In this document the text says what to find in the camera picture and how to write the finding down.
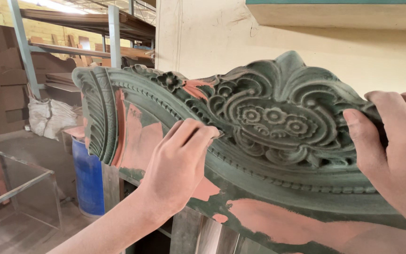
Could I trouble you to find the stack of brown cut boards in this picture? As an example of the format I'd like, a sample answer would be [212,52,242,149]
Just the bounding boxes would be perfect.
[0,21,77,135]

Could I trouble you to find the clear glass table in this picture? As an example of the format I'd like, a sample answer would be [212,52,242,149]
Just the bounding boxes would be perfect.
[0,151,63,230]

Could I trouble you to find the metal rack with wooden boards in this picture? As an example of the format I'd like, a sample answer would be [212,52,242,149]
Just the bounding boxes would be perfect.
[7,0,156,100]

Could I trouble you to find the white woven sack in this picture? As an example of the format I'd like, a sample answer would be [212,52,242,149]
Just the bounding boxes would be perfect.
[27,97,79,140]

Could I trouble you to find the green carved wooden panel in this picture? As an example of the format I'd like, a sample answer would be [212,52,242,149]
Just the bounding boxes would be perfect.
[71,50,406,254]

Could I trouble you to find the grey metal cabinet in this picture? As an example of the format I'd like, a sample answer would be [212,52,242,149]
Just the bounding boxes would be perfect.
[101,163,277,254]

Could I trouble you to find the person's right hand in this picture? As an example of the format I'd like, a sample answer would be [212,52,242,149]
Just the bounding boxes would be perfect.
[342,91,406,228]

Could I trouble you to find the person's left hand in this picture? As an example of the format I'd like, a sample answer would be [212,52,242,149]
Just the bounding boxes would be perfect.
[139,118,222,222]

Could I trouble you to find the blue plastic barrel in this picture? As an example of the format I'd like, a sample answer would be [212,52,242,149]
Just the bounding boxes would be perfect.
[71,137,105,217]

